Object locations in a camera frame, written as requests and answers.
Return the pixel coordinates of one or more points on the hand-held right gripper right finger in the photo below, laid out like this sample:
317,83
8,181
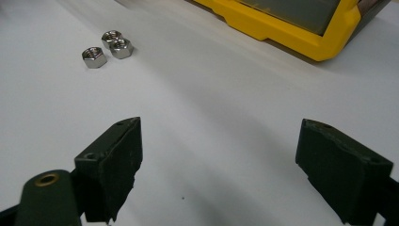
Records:
342,175

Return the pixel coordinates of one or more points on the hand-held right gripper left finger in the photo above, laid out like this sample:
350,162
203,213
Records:
109,169

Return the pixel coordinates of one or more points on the steel hex nut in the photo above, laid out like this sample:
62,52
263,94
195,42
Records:
109,36
121,48
94,57

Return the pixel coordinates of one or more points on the yellow black organizer cabinet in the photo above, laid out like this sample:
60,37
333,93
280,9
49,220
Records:
282,33

